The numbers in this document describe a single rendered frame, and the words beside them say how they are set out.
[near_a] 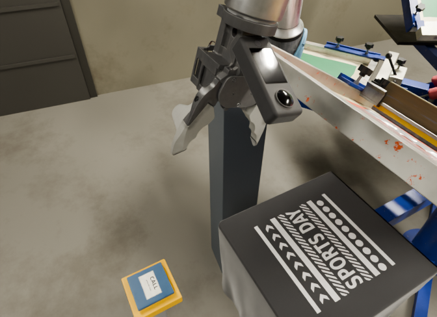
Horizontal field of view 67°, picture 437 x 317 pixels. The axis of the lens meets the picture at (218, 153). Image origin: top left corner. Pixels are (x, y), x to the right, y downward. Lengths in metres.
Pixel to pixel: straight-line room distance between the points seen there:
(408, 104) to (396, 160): 0.66
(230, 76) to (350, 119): 0.19
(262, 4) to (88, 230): 2.10
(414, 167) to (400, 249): 0.71
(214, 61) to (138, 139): 2.48
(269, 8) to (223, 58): 0.10
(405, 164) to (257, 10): 0.26
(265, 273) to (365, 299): 0.27
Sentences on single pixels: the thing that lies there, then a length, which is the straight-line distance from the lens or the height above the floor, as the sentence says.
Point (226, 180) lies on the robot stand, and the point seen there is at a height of 0.80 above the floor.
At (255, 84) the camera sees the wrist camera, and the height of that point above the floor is 1.63.
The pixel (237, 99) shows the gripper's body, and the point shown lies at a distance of 0.45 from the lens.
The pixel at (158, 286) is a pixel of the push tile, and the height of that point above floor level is 0.97.
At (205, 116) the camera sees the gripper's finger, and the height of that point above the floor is 1.57.
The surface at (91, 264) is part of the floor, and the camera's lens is 2.22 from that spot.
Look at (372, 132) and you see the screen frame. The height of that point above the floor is 1.55.
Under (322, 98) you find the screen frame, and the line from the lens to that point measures 0.54.
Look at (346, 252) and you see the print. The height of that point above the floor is 0.95.
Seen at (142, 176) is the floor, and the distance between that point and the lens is 2.57.
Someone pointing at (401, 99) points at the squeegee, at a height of 1.28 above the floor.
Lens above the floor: 1.83
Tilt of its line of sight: 43 degrees down
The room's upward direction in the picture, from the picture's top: straight up
